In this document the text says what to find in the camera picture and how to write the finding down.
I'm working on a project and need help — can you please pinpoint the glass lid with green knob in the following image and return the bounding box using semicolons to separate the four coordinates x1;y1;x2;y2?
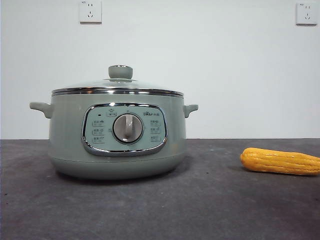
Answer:
51;64;185;97

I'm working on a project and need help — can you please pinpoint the yellow corn cob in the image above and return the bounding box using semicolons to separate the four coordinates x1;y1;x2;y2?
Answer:
240;147;320;176

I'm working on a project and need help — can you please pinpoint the pale green electric cooking pot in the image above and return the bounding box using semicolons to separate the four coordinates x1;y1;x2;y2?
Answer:
29;86;199;180

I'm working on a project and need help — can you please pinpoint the white wall socket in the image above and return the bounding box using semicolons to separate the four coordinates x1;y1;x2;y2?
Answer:
295;2;320;26
79;0;103;25

